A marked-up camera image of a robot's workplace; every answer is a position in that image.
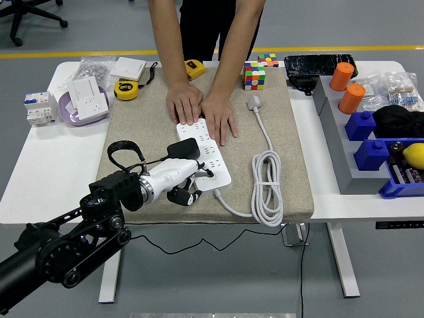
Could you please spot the blue block with knob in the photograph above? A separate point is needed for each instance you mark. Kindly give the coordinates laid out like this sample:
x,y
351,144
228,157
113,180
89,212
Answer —
x,y
360,126
371,155

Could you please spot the black office chair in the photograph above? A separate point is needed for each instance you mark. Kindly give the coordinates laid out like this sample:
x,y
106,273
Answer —
x,y
20,13

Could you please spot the dark round knob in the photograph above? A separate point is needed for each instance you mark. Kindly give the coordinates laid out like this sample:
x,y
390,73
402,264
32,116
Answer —
x,y
396,147

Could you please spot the round yellow tape measure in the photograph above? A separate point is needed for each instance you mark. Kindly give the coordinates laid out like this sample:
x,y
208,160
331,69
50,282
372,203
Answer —
x,y
126,90

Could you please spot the black desk controller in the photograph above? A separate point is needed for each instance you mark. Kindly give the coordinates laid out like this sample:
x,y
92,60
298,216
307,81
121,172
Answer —
x,y
397,225

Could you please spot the clear bag of resistors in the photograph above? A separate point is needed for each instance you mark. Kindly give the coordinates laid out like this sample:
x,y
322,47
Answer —
x,y
402,92

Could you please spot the large puzzle cube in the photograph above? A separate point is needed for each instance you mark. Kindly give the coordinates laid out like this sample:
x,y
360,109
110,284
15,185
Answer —
x,y
254,77

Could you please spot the person's right forearm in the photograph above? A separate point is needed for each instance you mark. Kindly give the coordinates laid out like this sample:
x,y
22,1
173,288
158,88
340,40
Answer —
x,y
169,43

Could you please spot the white switch panel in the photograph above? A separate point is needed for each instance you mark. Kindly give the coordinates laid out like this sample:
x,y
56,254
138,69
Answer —
x,y
127,68

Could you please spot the purple bowl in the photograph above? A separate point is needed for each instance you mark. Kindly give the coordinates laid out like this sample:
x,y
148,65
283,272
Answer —
x,y
66,114

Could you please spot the black cloth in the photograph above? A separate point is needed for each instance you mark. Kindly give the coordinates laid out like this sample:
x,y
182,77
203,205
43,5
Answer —
x,y
397,122

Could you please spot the person's right hand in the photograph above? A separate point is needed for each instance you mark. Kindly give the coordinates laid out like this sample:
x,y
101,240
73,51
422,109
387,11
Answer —
x,y
183,99

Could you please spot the orange cylinder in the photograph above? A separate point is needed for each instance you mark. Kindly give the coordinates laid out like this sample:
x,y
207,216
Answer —
x,y
342,77
351,99

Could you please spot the black adapter box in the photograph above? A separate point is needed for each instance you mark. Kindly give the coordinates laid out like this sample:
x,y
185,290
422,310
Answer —
x,y
301,84

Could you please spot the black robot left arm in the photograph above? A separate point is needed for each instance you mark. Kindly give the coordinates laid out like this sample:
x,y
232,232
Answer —
x,y
49,258

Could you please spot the grey stepped block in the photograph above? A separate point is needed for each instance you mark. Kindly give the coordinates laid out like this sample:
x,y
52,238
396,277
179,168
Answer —
x,y
334,132

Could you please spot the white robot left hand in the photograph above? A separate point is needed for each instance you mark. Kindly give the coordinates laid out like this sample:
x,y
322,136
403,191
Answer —
x,y
172,172

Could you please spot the boxy yellow tape measure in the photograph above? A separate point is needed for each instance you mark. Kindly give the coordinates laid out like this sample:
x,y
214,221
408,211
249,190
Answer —
x,y
197,68

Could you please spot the white table leg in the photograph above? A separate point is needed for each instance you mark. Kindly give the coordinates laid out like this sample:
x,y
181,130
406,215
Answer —
x,y
109,289
344,265

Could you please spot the white power strip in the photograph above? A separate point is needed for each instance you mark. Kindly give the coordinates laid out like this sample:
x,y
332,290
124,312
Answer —
x,y
223,175

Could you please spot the white wall switch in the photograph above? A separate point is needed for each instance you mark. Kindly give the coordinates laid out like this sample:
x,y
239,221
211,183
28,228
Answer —
x,y
84,87

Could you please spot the grey-brown fabric mat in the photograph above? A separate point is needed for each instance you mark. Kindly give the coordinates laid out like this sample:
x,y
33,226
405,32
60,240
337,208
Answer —
x,y
139,126

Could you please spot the white wall socket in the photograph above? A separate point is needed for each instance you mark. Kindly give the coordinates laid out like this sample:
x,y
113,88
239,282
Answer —
x,y
93,106

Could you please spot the metal bracket under table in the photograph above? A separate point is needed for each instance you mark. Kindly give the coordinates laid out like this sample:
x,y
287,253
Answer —
x,y
293,238

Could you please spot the white circuit breaker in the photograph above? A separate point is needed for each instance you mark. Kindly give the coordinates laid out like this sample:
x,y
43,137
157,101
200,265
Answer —
x,y
39,109

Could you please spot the yellow lemon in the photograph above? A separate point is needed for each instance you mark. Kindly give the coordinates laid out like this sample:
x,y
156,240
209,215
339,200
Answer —
x,y
414,156

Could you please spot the black plastic tray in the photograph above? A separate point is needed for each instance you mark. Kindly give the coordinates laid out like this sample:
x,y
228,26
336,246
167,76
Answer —
x,y
311,64

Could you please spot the clear bag of white parts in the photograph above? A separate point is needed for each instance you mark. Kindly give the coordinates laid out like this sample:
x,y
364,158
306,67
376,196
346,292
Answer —
x,y
372,89

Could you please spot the small puzzle cube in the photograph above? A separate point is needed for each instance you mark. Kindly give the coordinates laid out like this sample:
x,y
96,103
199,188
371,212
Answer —
x,y
268,60

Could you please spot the person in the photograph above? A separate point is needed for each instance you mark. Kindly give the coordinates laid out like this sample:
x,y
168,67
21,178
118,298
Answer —
x,y
205,26

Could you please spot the blue plastic bin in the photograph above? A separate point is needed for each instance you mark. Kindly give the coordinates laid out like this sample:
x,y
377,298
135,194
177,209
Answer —
x,y
397,190

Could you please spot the dark cylinder parts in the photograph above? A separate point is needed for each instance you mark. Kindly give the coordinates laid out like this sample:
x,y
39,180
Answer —
x,y
405,174

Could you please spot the person's left forearm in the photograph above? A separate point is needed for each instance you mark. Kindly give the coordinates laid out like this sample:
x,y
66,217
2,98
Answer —
x,y
238,43

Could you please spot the person's left hand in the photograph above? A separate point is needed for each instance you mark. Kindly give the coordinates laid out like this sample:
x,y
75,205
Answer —
x,y
217,112

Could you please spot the clear bag of screws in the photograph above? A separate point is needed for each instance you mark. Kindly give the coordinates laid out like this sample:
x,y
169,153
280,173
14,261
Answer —
x,y
89,68

